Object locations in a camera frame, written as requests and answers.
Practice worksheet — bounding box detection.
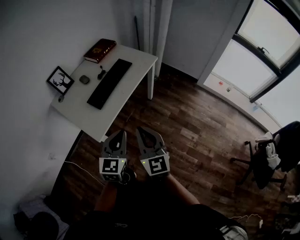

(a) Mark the person's right forearm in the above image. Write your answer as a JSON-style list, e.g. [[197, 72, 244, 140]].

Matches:
[[161, 173, 200, 206]]

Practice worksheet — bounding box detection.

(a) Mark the thin black pole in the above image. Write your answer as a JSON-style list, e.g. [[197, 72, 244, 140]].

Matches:
[[134, 15, 141, 51]]

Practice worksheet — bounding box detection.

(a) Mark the brown hardcover book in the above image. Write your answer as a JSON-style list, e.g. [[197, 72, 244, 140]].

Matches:
[[83, 38, 117, 64]]

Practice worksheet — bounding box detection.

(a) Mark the black usb cable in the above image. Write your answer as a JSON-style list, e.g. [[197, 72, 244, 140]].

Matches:
[[97, 65, 106, 81]]

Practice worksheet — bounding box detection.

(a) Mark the white cloth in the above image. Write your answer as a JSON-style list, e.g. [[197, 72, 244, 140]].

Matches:
[[255, 131, 281, 170]]

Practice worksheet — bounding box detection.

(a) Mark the white table leg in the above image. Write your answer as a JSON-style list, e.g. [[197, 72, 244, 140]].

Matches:
[[147, 65, 156, 101]]

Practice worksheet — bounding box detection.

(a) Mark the white cable with adapter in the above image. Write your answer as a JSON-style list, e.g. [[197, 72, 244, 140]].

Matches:
[[228, 213, 264, 228]]

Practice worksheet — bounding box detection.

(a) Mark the thin white floor cable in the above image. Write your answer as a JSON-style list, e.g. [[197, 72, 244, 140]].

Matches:
[[63, 160, 105, 187]]

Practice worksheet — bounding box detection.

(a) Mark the black office chair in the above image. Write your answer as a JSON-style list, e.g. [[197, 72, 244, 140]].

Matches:
[[230, 120, 300, 191]]

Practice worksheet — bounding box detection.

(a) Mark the black framed deer picture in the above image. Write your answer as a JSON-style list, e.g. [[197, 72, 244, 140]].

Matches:
[[46, 66, 75, 96]]

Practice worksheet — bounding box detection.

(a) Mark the grey waist bag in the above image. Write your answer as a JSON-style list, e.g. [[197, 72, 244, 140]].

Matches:
[[219, 224, 248, 240]]

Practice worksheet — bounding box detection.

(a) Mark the dark jacket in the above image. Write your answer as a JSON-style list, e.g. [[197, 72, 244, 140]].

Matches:
[[273, 120, 300, 173]]

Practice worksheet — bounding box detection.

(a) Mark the black round stool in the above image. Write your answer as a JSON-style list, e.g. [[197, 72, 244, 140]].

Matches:
[[29, 211, 59, 240]]

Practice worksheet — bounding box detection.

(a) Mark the white vertical pipe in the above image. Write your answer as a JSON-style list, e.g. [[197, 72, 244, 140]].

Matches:
[[155, 0, 173, 78], [142, 0, 157, 53]]

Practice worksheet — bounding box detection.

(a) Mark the plaid bedding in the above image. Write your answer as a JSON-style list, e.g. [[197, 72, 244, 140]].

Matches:
[[13, 194, 71, 240]]

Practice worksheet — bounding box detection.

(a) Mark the black keyboard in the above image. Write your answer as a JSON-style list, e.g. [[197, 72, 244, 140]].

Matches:
[[86, 58, 133, 110]]

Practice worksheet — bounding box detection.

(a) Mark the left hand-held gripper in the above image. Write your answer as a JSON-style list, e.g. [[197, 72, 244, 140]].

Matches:
[[98, 130, 137, 186]]

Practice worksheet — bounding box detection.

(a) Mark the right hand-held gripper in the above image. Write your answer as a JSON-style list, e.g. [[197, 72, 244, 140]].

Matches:
[[135, 127, 171, 180]]

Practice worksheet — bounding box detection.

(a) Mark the person's left forearm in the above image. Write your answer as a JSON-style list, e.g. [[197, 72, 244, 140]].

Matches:
[[93, 179, 119, 211]]

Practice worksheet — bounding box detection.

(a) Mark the person's black shirt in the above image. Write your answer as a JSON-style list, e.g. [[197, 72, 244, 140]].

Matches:
[[69, 182, 247, 240]]

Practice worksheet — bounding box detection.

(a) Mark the window with dark frame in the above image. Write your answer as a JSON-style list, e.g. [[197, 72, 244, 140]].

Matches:
[[202, 0, 300, 128]]

